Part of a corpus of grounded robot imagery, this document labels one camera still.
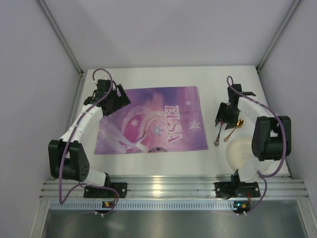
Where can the gold spoon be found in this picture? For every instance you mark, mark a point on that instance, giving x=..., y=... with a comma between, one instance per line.
x=239, y=124

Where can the cream white plate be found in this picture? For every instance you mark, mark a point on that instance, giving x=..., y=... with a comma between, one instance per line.
x=240, y=157

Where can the right aluminium frame post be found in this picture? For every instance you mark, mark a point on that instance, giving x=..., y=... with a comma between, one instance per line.
x=295, y=4

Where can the aluminium frame post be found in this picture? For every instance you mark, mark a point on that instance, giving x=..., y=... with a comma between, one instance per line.
x=295, y=4
x=58, y=32

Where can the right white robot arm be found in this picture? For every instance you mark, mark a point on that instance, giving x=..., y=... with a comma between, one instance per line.
x=271, y=141

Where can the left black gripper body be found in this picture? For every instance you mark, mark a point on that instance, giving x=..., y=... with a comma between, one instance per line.
x=115, y=100

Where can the purple Elsa placemat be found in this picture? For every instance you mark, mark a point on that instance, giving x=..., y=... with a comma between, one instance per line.
x=163, y=119

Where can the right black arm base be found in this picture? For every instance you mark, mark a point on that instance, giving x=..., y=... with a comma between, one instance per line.
x=236, y=188

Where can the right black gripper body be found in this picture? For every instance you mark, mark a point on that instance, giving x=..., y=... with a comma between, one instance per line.
x=227, y=115

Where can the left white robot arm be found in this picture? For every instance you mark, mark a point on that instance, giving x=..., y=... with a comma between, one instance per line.
x=67, y=156

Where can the left aluminium frame post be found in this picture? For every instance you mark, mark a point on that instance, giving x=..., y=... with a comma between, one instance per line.
x=58, y=32

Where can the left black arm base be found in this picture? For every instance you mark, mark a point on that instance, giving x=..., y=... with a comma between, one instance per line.
x=116, y=190

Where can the aluminium mounting rail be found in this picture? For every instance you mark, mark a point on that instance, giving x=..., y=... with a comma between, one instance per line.
x=203, y=187

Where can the perforated grey cable tray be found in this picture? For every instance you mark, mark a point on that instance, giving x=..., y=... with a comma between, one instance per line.
x=139, y=205

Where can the iridescent purple fork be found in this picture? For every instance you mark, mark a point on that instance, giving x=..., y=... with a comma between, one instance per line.
x=216, y=142

